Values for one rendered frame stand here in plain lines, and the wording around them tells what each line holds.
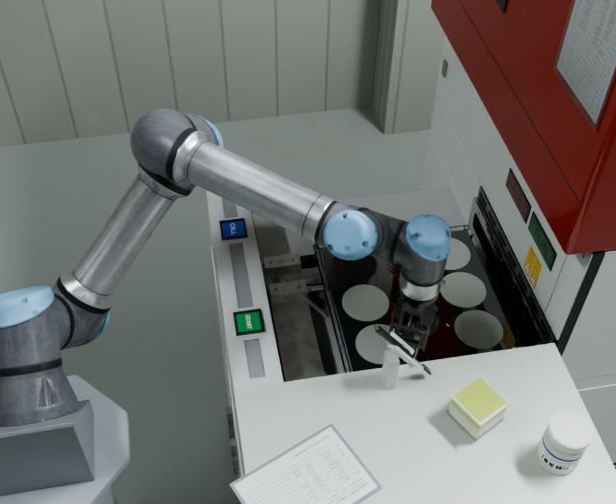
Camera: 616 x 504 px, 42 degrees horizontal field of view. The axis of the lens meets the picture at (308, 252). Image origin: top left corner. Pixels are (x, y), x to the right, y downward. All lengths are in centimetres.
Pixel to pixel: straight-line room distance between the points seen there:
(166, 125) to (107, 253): 31
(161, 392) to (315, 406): 126
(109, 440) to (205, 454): 92
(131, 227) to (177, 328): 131
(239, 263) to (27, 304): 45
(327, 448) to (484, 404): 28
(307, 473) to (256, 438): 11
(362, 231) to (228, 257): 54
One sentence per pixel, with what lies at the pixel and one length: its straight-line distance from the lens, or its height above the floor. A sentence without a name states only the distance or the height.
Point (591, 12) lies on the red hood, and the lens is 127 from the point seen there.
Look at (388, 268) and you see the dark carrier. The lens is 176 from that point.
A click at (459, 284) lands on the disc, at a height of 90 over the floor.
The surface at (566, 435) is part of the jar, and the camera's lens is 139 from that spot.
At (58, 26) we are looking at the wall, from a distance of 331.
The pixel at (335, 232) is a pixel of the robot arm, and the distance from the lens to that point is 122.
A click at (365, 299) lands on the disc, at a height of 90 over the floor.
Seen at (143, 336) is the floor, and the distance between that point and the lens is 280.
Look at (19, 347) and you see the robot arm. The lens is 149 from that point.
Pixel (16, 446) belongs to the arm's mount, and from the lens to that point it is 148.
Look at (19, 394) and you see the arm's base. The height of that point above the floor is 101.
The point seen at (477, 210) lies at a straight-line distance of 188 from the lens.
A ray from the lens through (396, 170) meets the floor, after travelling 337.
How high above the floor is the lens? 221
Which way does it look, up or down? 47 degrees down
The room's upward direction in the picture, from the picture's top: 1 degrees clockwise
